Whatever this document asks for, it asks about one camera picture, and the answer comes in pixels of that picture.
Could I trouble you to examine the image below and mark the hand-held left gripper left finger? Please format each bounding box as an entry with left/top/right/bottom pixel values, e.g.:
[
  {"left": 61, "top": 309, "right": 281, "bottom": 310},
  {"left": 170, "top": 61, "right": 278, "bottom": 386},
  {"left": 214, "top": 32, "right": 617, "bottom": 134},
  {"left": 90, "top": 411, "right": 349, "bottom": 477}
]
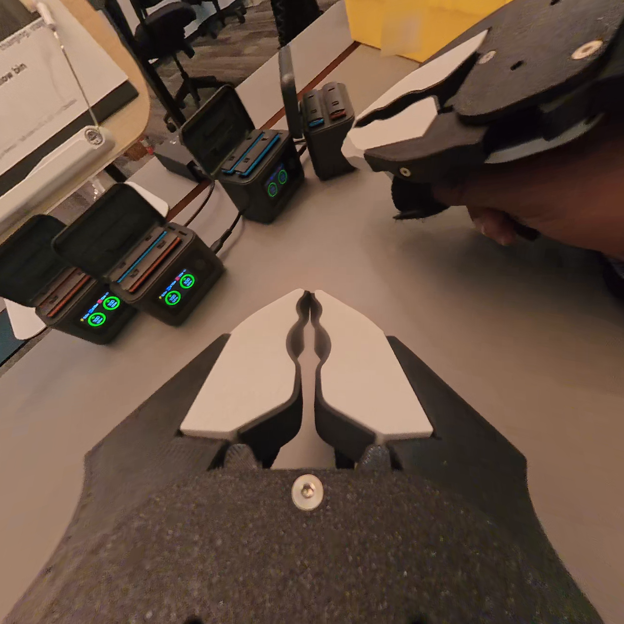
[{"left": 181, "top": 289, "right": 311, "bottom": 459}]

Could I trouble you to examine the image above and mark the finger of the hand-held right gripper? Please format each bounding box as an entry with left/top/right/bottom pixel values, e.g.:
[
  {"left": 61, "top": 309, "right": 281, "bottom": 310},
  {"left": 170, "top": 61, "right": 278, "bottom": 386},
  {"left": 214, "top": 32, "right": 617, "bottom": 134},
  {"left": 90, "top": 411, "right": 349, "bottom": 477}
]
[
  {"left": 351, "top": 30, "right": 490, "bottom": 129},
  {"left": 342, "top": 96, "right": 488, "bottom": 188}
]

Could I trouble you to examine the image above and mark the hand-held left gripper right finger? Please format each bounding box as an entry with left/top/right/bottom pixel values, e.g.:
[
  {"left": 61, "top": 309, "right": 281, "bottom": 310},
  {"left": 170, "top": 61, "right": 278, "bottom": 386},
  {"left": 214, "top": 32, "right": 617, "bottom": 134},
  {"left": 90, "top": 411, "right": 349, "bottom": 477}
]
[{"left": 312, "top": 289, "right": 435, "bottom": 461}]

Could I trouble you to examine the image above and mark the yellow plastic bin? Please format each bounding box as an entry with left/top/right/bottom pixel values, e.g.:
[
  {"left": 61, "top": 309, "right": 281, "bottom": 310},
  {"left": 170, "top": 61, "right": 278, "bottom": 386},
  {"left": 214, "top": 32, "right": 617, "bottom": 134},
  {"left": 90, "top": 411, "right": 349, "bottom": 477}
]
[{"left": 344, "top": 0, "right": 510, "bottom": 61}]

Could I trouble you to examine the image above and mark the black battery charging case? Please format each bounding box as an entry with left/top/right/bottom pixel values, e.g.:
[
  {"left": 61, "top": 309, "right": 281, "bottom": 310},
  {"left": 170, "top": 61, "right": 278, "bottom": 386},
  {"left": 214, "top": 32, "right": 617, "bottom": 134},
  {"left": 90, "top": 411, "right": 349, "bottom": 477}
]
[
  {"left": 278, "top": 44, "right": 357, "bottom": 181},
  {"left": 179, "top": 86, "right": 305, "bottom": 225},
  {"left": 54, "top": 183, "right": 227, "bottom": 327},
  {"left": 0, "top": 215, "right": 137, "bottom": 344}
]

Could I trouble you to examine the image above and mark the black camera battery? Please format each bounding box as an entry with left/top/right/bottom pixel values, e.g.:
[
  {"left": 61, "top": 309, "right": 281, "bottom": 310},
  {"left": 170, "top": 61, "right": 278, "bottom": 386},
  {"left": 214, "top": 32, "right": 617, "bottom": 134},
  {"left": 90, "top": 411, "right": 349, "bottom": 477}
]
[
  {"left": 301, "top": 90, "right": 328, "bottom": 129},
  {"left": 322, "top": 83, "right": 354, "bottom": 123},
  {"left": 221, "top": 134, "right": 276, "bottom": 176},
  {"left": 127, "top": 234, "right": 196, "bottom": 296},
  {"left": 234, "top": 140, "right": 289, "bottom": 182},
  {"left": 39, "top": 268, "right": 96, "bottom": 315},
  {"left": 112, "top": 227, "right": 181, "bottom": 288}
]

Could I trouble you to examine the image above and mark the black multi-port power hub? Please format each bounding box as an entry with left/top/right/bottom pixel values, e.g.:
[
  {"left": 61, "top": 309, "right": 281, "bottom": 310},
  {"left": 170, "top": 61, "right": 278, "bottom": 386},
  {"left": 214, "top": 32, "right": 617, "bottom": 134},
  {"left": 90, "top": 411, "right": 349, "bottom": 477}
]
[{"left": 154, "top": 145, "right": 211, "bottom": 184}]

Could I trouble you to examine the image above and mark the white stand base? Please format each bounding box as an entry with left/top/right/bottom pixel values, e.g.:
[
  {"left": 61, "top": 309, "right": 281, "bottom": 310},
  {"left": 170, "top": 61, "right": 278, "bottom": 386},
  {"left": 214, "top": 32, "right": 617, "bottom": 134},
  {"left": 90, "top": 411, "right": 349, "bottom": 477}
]
[{"left": 3, "top": 301, "right": 47, "bottom": 342}]

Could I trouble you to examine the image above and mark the black office chair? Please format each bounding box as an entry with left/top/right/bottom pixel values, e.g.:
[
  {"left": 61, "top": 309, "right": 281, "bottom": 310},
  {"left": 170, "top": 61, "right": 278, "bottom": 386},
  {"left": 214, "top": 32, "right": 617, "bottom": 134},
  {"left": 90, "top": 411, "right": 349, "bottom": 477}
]
[{"left": 103, "top": 0, "right": 231, "bottom": 132}]

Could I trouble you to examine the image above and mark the wooden sign board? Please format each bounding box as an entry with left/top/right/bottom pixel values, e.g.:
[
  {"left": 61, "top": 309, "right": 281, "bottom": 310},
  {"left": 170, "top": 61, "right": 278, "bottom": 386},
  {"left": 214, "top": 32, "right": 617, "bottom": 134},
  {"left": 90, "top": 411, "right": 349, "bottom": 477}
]
[{"left": 0, "top": 0, "right": 153, "bottom": 246}]

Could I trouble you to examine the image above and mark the white instruction sheet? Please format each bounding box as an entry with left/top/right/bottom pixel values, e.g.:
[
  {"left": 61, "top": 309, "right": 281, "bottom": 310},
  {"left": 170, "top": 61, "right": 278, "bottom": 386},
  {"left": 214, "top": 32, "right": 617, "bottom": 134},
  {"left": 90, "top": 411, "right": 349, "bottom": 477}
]
[{"left": 0, "top": 0, "right": 142, "bottom": 178}]

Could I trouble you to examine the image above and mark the black charging cable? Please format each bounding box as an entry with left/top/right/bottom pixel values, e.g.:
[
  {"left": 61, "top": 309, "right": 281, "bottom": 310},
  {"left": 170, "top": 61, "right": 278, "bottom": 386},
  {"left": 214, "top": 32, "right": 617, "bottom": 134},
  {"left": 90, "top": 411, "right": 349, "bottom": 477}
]
[
  {"left": 174, "top": 181, "right": 217, "bottom": 227},
  {"left": 207, "top": 213, "right": 244, "bottom": 256}
]

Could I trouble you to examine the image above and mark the thin metal wire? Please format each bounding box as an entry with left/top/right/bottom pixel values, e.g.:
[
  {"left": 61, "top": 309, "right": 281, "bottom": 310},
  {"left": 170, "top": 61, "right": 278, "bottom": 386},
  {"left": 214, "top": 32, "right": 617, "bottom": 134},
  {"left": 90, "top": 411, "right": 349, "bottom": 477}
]
[{"left": 37, "top": 0, "right": 100, "bottom": 139}]

